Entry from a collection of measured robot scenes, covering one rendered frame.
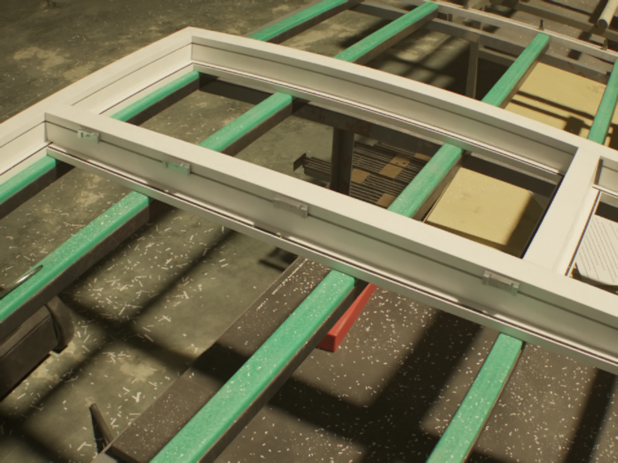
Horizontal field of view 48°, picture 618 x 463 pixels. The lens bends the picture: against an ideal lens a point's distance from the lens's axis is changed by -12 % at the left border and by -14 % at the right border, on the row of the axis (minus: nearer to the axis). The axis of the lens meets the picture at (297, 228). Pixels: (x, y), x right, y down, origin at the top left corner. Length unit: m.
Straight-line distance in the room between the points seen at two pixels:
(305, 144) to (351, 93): 1.71
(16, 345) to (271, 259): 0.94
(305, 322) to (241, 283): 1.45
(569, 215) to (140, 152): 0.63
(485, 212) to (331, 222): 0.65
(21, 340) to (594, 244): 1.41
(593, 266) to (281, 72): 0.72
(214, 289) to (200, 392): 1.15
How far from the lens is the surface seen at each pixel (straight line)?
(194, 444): 0.79
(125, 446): 1.15
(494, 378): 0.89
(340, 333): 1.28
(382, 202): 2.16
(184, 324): 2.23
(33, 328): 2.01
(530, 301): 0.94
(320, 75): 1.43
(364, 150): 2.42
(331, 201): 1.01
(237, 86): 1.59
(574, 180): 1.17
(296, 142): 3.12
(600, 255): 1.56
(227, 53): 1.54
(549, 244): 1.00
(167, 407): 1.20
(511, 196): 1.68
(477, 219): 1.57
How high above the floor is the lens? 1.47
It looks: 34 degrees down
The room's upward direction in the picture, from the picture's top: 3 degrees clockwise
